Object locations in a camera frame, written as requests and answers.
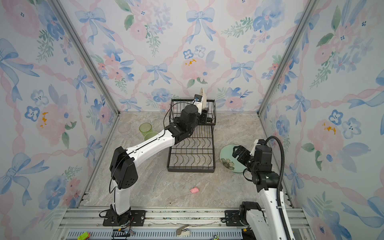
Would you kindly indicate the green glass cup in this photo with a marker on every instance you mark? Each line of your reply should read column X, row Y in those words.
column 145, row 128

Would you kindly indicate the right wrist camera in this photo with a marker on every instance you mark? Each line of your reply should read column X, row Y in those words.
column 256, row 143

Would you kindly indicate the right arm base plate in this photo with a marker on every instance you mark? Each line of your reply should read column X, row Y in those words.
column 236, row 218

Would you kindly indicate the light green ceramic bowl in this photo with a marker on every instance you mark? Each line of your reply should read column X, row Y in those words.
column 150, row 135

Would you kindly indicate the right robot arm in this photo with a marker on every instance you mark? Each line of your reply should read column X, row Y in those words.
column 272, row 223

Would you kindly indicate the pale green plate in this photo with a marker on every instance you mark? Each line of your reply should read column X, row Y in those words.
column 229, row 161

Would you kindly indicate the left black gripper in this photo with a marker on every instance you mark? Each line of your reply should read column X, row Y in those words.
column 204, row 116

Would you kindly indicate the right aluminium corner post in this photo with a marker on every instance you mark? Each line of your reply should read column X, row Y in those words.
column 298, row 33

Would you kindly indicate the green yellow small toy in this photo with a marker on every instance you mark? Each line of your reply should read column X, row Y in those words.
column 84, row 236

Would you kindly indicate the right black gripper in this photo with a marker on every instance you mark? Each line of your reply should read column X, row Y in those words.
column 246, row 154

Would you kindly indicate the cream patterned plate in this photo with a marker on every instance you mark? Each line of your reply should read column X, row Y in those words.
column 204, row 98

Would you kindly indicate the left aluminium corner post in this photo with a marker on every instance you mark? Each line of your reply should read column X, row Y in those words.
column 85, row 56

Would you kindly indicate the aluminium corner post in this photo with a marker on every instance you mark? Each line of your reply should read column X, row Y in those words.
column 298, row 33
column 85, row 56

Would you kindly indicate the clear glass cup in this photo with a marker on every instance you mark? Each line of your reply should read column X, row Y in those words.
column 124, row 128

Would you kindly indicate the aluminium rail frame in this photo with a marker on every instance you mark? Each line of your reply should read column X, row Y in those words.
column 154, row 223

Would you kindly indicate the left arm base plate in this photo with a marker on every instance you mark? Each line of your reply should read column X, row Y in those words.
column 134, row 218

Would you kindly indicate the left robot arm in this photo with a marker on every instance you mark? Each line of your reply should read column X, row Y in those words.
column 125, row 161

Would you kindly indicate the black wire dish rack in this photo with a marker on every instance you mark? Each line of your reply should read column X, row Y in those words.
column 196, row 154

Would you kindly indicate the pink eraser piece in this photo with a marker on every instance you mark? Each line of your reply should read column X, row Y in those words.
column 194, row 190

